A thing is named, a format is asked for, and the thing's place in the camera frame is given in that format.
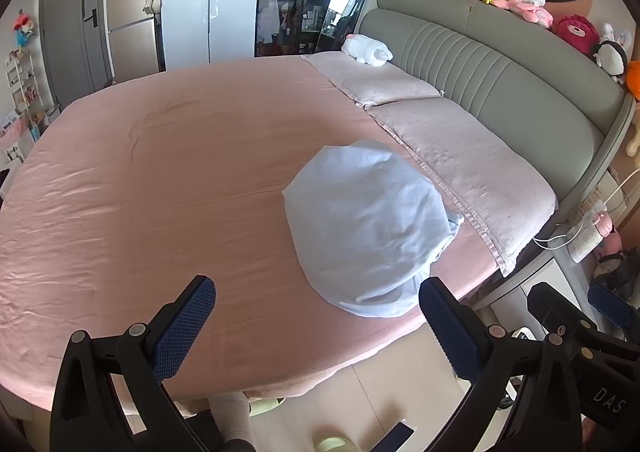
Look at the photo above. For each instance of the white rabbit plush toy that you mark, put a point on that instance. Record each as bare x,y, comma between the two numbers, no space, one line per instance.
617,35

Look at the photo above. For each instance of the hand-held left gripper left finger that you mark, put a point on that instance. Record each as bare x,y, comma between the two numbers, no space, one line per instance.
185,327

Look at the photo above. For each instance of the magenta bear plush toy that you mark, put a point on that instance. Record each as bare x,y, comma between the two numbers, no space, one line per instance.
575,35

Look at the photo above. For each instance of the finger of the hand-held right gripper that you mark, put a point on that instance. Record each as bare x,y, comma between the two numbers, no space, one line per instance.
555,309
612,306

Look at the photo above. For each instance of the silver refrigerator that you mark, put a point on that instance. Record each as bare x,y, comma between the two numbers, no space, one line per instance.
135,42

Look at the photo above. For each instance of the white bear plush pink dress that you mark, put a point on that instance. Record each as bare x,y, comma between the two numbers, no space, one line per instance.
532,2

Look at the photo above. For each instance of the pale green slipper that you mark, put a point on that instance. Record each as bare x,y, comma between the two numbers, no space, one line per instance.
330,444

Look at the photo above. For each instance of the black white penguin plush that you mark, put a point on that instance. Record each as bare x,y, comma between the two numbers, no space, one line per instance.
611,60

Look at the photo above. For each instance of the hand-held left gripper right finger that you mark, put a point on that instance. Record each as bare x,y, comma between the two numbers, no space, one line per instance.
450,332

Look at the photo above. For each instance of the grey padded headboard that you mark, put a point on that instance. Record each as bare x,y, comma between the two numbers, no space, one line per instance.
500,72

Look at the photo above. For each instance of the white nightstand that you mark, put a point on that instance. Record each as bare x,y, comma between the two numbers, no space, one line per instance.
545,277

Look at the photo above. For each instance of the dark bag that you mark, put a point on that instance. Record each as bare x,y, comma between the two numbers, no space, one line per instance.
620,272

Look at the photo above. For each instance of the pink pillow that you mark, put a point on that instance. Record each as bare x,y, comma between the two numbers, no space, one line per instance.
375,80
465,167

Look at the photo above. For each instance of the grey door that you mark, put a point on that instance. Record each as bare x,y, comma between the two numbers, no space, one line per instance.
70,32

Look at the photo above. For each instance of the red wall plush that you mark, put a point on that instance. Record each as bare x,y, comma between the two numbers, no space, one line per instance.
24,27

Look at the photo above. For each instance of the white hanging bag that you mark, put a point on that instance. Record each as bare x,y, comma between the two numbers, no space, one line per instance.
152,0

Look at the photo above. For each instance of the orange plush toy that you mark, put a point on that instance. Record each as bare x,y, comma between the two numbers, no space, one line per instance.
634,82

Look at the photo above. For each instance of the pile of small items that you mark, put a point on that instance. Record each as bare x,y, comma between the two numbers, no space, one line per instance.
22,135

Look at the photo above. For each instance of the light blue garment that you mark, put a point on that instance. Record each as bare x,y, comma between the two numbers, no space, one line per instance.
360,222

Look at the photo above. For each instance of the white shelf rack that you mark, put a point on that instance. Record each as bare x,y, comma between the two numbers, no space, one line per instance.
20,82

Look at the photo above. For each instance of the dark flat object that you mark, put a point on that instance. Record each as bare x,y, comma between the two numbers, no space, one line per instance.
397,438

